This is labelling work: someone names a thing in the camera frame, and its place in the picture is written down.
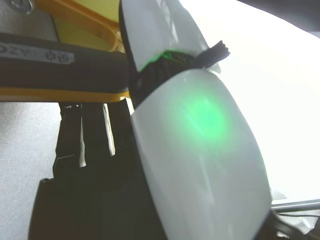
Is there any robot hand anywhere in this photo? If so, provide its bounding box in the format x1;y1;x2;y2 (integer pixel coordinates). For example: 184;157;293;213
28;0;273;240

